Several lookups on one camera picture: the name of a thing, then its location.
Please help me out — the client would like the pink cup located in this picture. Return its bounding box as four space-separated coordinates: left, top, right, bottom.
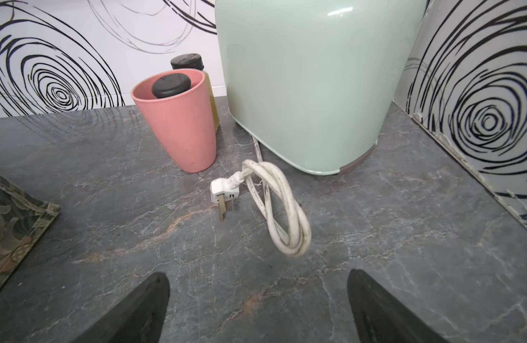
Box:
131 69 219 173

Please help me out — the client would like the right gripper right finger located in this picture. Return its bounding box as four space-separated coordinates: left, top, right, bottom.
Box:
347 270 446 343

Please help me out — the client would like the yellow bottle black cap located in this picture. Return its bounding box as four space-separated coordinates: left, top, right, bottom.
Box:
170 53 221 134

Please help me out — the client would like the white toaster power cable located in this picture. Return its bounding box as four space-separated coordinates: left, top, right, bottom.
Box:
209 136 313 258

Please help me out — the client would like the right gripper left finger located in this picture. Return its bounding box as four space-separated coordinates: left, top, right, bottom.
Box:
73 272 170 342

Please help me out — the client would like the cream canvas tote bag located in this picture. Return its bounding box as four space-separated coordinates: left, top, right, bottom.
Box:
0 176 61 290

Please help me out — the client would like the mint green toaster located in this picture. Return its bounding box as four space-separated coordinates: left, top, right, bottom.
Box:
215 0 428 176

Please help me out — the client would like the black capped bottle in cup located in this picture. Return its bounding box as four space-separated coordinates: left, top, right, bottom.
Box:
151 73 191 99

